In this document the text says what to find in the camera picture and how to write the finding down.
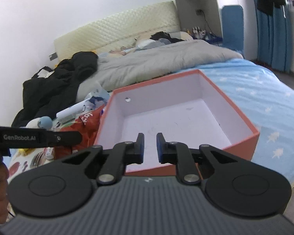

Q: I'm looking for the red snack packet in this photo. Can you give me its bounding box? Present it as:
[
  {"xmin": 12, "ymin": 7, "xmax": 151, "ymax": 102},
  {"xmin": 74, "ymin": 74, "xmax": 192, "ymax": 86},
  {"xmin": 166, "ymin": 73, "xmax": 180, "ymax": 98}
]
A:
[{"xmin": 54, "ymin": 105, "xmax": 105, "ymax": 160}]

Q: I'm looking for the fruit print tablecloth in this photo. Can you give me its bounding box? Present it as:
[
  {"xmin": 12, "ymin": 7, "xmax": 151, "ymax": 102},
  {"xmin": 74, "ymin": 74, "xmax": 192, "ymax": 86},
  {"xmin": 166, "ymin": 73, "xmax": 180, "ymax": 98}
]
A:
[{"xmin": 2, "ymin": 119, "xmax": 64, "ymax": 223}]

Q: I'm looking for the white and blue plush bird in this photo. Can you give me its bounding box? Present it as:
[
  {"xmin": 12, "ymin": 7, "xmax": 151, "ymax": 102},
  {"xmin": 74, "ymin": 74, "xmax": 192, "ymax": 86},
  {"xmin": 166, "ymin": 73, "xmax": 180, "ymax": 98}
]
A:
[{"xmin": 25, "ymin": 116, "xmax": 53, "ymax": 130}]

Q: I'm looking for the orange open cardboard box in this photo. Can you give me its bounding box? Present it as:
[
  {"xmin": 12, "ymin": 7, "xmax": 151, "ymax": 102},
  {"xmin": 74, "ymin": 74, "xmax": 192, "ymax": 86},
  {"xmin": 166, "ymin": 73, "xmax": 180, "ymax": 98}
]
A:
[{"xmin": 95, "ymin": 70, "xmax": 259, "ymax": 176}]

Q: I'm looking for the white cylindrical bottle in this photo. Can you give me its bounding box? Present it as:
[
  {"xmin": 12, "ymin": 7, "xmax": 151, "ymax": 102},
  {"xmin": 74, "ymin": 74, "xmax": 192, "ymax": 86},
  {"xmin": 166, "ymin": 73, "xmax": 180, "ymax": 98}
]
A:
[{"xmin": 56, "ymin": 98, "xmax": 95, "ymax": 123}]

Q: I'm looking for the blue white plastic bag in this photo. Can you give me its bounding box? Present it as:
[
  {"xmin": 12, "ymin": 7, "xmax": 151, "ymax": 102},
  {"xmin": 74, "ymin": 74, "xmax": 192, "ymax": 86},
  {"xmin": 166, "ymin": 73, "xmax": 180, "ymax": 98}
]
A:
[{"xmin": 85, "ymin": 89, "xmax": 110, "ymax": 110}]

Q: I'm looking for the black clothes pile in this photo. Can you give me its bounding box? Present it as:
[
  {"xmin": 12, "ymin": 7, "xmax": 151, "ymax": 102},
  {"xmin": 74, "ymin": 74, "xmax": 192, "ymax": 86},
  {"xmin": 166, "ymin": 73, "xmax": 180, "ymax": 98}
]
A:
[{"xmin": 11, "ymin": 52, "xmax": 99, "ymax": 127}]

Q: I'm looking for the grey quilt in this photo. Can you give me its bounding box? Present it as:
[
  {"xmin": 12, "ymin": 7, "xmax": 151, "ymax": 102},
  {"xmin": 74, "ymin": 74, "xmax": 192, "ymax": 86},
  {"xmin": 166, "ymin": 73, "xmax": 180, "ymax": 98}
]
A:
[{"xmin": 76, "ymin": 40, "xmax": 243, "ymax": 102}]

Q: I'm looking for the cream padded headboard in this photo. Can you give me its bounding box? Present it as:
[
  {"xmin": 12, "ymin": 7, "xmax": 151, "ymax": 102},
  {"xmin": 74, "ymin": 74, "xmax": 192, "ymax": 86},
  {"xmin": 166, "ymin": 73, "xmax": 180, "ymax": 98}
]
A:
[{"xmin": 54, "ymin": 1, "xmax": 180, "ymax": 61}]

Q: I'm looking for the blue chair back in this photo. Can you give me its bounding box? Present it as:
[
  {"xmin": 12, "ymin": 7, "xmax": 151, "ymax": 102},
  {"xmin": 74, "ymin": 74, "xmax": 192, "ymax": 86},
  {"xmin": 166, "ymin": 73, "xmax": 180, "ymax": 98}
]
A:
[{"xmin": 221, "ymin": 5, "xmax": 244, "ymax": 54}]

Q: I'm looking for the blue curtain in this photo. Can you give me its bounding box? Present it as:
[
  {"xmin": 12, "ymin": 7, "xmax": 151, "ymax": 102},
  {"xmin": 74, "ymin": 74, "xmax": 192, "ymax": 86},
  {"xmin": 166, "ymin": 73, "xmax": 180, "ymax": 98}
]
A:
[{"xmin": 255, "ymin": 2, "xmax": 293, "ymax": 73}]

